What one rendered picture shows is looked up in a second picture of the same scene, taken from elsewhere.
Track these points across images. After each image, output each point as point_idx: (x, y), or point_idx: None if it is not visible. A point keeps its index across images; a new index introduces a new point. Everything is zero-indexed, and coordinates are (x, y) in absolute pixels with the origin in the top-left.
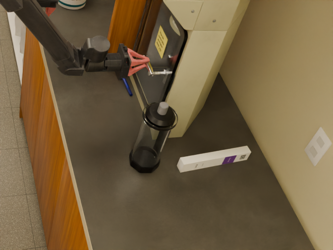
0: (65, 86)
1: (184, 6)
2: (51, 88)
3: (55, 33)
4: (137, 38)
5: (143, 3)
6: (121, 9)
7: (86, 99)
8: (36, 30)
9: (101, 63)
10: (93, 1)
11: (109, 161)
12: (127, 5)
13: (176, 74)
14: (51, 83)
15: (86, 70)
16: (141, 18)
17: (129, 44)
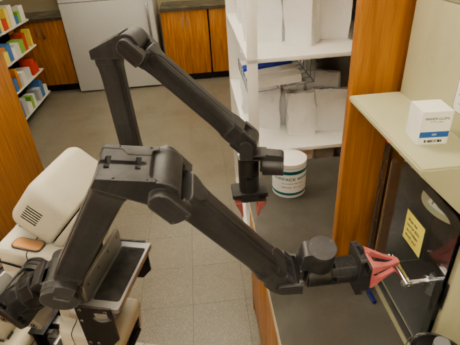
0: (286, 296)
1: (457, 178)
2: (270, 299)
3: (252, 242)
4: (373, 226)
5: (376, 181)
6: (347, 192)
7: (315, 313)
8: (224, 241)
9: (327, 274)
10: (313, 186)
11: None
12: (353, 187)
13: (452, 285)
14: (269, 292)
15: (307, 285)
16: (375, 200)
17: (363, 234)
